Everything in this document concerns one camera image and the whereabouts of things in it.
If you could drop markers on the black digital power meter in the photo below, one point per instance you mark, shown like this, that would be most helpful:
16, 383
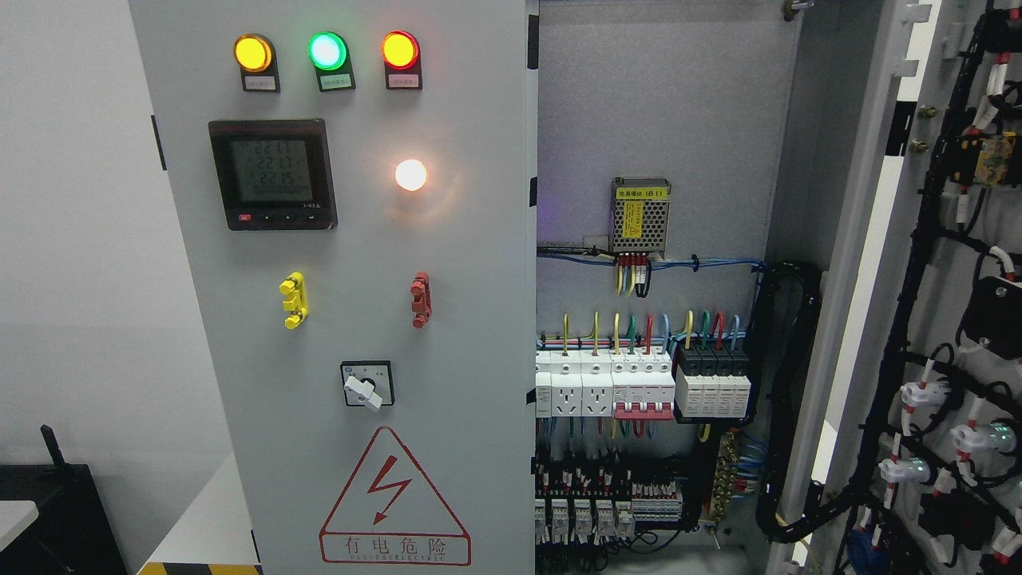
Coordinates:
274, 174

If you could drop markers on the red indicator lamp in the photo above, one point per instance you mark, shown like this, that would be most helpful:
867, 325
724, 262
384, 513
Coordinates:
400, 50

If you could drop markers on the yellow terminal block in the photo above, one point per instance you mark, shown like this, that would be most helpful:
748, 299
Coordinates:
294, 302

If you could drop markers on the white red triple breaker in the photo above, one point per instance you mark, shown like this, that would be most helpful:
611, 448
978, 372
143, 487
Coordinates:
643, 387

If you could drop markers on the red terminal block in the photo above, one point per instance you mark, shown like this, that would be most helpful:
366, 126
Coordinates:
421, 304

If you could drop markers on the white din rail sockets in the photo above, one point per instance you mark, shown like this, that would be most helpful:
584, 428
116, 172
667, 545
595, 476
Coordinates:
575, 383

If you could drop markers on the brass ground bar right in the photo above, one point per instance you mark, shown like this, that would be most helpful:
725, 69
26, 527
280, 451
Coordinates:
726, 471

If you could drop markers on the metal mesh power supply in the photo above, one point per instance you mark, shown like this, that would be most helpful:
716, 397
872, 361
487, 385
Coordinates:
640, 215

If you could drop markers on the red electrical hazard sticker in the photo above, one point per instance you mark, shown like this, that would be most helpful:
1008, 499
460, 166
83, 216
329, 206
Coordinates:
390, 512

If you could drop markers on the black white surge protector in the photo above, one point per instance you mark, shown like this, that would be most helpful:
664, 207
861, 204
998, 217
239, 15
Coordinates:
711, 383

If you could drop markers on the green indicator lamp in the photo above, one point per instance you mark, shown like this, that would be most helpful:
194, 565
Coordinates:
327, 51

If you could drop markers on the black box at left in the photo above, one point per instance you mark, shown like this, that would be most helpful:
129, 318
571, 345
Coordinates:
71, 534

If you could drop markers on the white glowing indicator lamp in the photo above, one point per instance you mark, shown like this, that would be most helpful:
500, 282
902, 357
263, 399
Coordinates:
411, 175

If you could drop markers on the grey cabinet door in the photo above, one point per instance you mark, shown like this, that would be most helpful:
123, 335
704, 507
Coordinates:
467, 109
894, 436

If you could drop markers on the yellow indicator lamp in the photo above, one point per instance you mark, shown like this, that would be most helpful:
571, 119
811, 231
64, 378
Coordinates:
253, 53

